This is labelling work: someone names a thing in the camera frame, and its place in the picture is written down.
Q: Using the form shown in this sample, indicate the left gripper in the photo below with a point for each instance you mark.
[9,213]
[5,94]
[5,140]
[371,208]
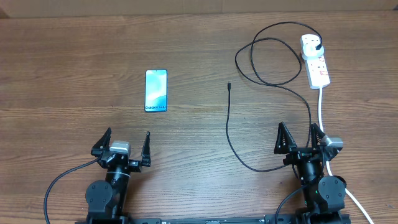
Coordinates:
[135,166]

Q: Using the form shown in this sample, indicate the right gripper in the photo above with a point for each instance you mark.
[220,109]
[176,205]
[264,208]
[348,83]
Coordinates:
[296,153]

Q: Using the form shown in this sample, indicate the Samsung Galaxy smartphone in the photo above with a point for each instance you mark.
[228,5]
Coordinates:
[156,91]

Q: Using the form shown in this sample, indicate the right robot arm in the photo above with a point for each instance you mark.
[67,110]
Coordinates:
[324,196]

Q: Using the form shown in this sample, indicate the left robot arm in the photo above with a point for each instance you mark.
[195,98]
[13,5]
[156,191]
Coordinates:
[106,198]

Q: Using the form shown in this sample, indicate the white charger plug adapter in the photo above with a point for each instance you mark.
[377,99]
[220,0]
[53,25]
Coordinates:
[310,51]

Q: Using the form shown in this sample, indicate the white power strip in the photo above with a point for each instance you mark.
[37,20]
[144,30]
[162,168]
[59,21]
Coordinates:
[316,69]

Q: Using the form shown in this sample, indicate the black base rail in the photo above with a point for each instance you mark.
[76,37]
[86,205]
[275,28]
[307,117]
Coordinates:
[267,219]

